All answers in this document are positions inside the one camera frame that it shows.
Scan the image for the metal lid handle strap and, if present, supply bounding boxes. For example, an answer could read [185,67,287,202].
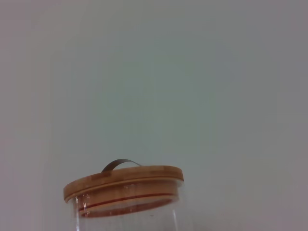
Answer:
[101,158,141,173]

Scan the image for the clear glass dispenser jar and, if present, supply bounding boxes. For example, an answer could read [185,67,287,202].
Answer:
[71,185,180,231]

